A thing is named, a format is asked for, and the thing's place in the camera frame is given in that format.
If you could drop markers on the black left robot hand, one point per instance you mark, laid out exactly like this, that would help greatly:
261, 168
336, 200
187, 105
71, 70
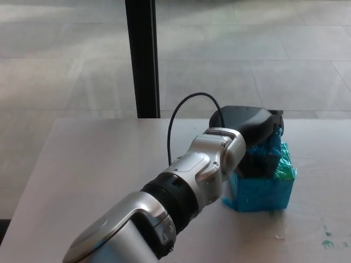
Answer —
246, 122

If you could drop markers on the small blue cube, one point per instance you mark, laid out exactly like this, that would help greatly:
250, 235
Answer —
270, 149

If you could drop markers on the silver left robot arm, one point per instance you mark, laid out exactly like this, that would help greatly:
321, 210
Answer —
175, 191

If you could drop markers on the big blue green-topped cube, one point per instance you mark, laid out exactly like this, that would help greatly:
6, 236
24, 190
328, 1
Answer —
260, 193

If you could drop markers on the black window frame post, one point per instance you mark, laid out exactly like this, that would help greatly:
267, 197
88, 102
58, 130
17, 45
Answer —
142, 57

